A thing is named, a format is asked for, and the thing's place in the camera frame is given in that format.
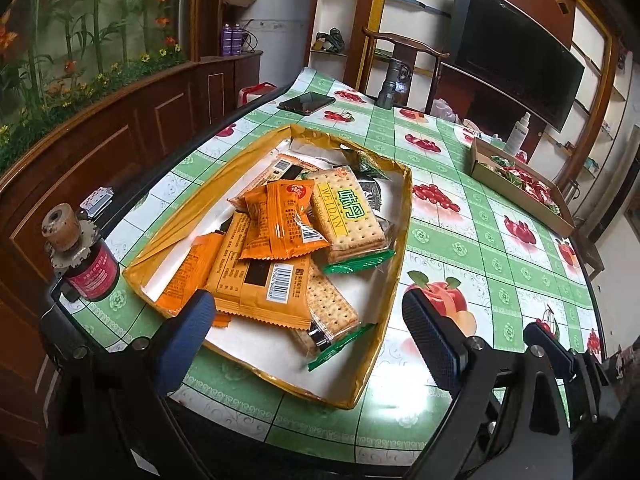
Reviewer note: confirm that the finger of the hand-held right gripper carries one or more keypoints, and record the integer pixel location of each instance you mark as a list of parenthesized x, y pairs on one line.
[(552, 345)]

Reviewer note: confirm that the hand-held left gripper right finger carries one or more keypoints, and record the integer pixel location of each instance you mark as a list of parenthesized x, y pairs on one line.
[(431, 340)]

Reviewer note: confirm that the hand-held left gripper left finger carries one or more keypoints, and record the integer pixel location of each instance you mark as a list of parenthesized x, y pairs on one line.
[(187, 332)]

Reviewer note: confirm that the plain orange snack packet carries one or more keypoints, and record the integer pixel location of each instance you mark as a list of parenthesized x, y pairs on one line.
[(192, 275)]

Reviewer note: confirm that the orange packet with black bar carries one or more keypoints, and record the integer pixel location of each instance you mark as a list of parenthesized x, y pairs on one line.
[(250, 280)]

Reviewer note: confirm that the white tray with yellow rim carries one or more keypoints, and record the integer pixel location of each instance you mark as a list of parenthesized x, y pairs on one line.
[(350, 360)]

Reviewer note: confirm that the green edged cracker packet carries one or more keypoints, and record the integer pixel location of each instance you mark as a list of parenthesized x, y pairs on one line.
[(327, 305)]

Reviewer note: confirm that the small orange snack packet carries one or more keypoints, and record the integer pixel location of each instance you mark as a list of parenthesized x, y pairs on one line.
[(282, 220)]

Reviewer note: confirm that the yellow label cracker packet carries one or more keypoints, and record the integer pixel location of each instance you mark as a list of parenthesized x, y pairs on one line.
[(350, 215)]

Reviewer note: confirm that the large orange cracker packet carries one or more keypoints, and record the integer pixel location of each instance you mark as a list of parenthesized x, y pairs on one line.
[(270, 172)]

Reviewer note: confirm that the green fruit print tablecloth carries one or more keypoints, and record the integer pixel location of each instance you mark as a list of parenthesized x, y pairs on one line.
[(450, 240)]

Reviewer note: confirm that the red label bottle brown cap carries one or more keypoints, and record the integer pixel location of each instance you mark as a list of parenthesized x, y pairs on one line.
[(95, 272)]

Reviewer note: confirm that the brown cardboard box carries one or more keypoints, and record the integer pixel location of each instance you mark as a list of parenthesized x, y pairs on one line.
[(520, 195)]

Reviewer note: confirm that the dark metal cup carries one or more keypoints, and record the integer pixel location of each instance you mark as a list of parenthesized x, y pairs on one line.
[(574, 191)]

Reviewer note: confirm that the small card box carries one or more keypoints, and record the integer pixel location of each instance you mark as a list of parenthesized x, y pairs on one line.
[(97, 198)]

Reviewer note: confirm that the pile of red green candies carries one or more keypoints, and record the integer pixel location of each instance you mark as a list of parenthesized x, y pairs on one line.
[(530, 182)]

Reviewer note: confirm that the white spray bottle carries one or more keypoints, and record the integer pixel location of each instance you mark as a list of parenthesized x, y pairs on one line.
[(517, 135)]

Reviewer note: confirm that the wooden cabinet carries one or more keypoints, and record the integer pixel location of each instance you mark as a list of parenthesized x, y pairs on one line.
[(100, 130)]

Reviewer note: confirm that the white plastic bag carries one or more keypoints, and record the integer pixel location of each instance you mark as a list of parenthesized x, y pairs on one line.
[(444, 110)]

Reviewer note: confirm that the red plastic stool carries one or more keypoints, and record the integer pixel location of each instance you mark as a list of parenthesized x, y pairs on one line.
[(255, 92)]

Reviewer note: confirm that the black phone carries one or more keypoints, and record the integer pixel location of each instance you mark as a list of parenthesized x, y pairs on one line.
[(306, 102)]

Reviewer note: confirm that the black television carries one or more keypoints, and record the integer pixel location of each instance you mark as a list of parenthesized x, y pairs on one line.
[(520, 55)]

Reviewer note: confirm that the purple bottle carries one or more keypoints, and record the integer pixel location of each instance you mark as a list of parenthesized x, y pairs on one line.
[(237, 40), (226, 40)]

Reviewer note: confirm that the wooden chair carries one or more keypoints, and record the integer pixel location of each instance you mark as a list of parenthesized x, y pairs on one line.
[(400, 42)]

